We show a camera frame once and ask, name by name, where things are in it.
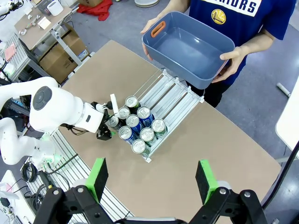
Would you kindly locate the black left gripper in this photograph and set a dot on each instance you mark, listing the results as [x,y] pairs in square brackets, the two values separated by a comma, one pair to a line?
[104,122]

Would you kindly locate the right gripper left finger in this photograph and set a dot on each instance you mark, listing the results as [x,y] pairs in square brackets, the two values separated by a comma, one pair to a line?
[77,203]

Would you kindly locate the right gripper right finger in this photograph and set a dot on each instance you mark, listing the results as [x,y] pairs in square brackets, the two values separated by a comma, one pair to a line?
[224,203]

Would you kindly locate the black beverage can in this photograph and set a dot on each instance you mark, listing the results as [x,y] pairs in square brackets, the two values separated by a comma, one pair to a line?
[123,112]
[113,121]
[132,102]

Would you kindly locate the blue beverage can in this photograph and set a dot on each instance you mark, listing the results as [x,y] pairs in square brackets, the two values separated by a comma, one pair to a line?
[126,133]
[144,113]
[133,121]

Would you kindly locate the green beverage can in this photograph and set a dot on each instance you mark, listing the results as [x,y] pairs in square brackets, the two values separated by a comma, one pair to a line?
[139,147]
[147,135]
[159,126]

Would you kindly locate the person's left forearm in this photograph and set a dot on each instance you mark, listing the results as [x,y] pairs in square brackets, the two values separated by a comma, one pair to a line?
[259,43]

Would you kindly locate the person's right forearm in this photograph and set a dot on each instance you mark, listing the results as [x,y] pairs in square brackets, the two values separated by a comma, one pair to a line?
[174,7]

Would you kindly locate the white Franka left robot arm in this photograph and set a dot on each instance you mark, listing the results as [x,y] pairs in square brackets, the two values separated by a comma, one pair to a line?
[58,109]

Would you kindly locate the white can dispenser rack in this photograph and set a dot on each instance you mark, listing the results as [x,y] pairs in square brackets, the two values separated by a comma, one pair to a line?
[172,102]

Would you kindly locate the person's right hand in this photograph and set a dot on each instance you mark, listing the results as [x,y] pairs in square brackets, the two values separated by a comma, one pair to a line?
[150,23]

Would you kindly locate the person's left hand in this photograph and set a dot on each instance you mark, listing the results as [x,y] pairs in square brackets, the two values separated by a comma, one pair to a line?
[233,61]

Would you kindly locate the large brown cardboard box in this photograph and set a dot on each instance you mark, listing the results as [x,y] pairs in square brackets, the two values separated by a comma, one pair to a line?
[60,56]

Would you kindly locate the large white table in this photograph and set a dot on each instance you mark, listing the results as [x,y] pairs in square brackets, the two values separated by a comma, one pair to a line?
[289,121]

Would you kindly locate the red cloth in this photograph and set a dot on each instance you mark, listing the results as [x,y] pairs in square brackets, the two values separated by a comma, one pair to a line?
[98,8]

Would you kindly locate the wooden top work table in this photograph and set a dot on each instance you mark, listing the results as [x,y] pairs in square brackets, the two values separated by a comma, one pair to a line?
[35,30]

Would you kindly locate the beige notepad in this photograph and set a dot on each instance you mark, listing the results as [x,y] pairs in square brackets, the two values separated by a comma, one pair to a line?
[44,23]

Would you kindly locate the white round plate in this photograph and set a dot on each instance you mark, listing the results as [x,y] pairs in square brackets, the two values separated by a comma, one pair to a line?
[147,2]

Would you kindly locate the white bucket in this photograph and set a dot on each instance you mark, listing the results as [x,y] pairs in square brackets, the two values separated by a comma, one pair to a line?
[54,7]

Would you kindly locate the person in navy blue shirt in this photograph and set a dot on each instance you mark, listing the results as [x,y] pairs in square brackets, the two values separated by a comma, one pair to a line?
[268,21]

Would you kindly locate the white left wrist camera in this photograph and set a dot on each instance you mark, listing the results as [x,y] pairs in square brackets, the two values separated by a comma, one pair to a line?
[114,105]

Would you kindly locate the aluminium profile mounting frame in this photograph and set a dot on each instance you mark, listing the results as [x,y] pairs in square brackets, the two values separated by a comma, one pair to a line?
[70,168]

